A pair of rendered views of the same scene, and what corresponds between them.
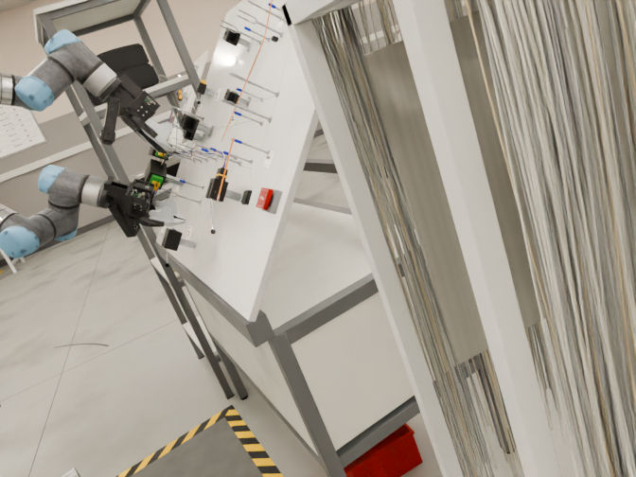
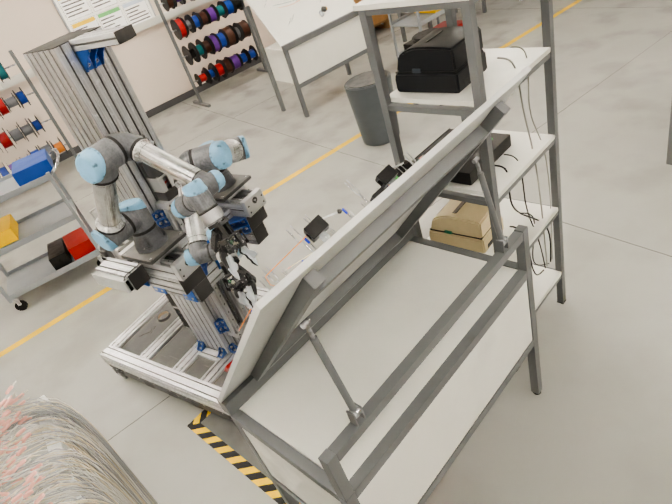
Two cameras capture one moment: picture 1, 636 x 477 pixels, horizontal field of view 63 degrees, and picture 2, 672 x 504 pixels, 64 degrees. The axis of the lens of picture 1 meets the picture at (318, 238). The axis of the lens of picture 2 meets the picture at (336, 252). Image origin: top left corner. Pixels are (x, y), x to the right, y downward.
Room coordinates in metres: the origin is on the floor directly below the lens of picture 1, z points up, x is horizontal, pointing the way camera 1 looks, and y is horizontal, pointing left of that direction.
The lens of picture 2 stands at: (1.31, -1.30, 2.28)
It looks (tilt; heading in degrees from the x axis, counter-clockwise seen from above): 34 degrees down; 75
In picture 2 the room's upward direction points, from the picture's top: 19 degrees counter-clockwise
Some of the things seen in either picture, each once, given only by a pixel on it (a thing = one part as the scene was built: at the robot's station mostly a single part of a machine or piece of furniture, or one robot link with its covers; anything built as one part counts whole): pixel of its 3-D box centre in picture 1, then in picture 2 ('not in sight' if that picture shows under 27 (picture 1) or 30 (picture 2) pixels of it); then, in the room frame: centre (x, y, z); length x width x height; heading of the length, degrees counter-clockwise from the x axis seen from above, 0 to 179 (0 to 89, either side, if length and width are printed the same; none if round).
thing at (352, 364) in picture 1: (302, 291); (399, 371); (1.77, 0.12, 0.60); 1.17 x 0.58 x 0.40; 22
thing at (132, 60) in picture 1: (114, 76); (438, 59); (2.48, 0.58, 1.56); 0.30 x 0.23 x 0.19; 113
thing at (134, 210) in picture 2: not in sight; (133, 214); (1.11, 1.02, 1.33); 0.13 x 0.12 x 0.14; 34
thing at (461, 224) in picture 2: not in sight; (464, 221); (2.47, 0.58, 0.76); 0.30 x 0.21 x 0.20; 115
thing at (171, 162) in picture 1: (157, 174); (459, 155); (2.51, 0.60, 1.09); 0.35 x 0.33 x 0.07; 22
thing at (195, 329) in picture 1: (181, 201); (481, 181); (2.59, 0.57, 0.92); 0.61 x 0.50 x 1.85; 22
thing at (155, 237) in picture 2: not in sight; (147, 235); (1.12, 1.02, 1.21); 0.15 x 0.15 x 0.10
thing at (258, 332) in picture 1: (197, 276); (328, 307); (1.65, 0.42, 0.83); 1.18 x 0.05 x 0.06; 22
